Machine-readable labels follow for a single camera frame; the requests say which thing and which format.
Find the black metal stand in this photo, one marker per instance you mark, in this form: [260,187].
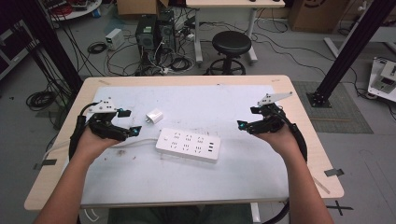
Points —
[351,46]
[49,40]

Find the white desk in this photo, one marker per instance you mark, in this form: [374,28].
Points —
[236,3]

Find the person's right hand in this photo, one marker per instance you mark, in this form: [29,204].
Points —
[283,141]

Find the large brown cardboard box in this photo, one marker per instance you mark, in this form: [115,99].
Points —
[317,15]

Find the grey floor mat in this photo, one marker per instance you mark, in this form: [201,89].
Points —
[345,118]

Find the round white table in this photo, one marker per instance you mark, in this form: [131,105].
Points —
[77,11]

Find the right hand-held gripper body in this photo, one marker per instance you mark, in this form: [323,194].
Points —
[271,123]

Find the grey metal rack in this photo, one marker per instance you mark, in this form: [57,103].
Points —
[14,49]

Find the black round stool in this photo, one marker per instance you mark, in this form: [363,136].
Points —
[232,43]

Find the white charger plug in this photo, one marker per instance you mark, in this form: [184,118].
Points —
[154,116]

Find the black computer tower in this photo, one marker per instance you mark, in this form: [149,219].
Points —
[166,29]
[145,34]

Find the white power supply box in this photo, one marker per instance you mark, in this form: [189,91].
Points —
[114,39]

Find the person's dark green pants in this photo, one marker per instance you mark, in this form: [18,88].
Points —
[180,215]

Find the person's left hand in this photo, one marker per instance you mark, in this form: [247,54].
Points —
[91,144]

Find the white table leg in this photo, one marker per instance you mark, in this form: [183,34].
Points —
[255,213]

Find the grey tape strip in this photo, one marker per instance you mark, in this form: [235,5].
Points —
[334,172]
[46,162]

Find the white device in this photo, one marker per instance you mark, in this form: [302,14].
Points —
[384,79]

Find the white power strip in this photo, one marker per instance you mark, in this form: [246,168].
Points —
[188,145]

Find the white table mat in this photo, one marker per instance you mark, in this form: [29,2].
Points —
[193,183]

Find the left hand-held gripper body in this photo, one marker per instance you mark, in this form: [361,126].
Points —
[106,129]

